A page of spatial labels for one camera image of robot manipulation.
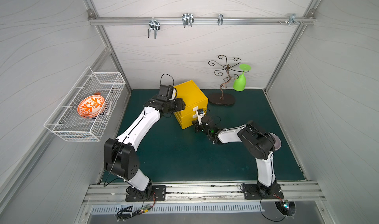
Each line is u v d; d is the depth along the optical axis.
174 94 0.68
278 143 0.87
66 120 0.59
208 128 0.76
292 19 0.77
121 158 0.43
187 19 0.77
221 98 1.14
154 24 0.78
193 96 0.90
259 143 0.53
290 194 0.75
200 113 0.86
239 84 0.95
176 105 0.74
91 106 0.67
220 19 0.78
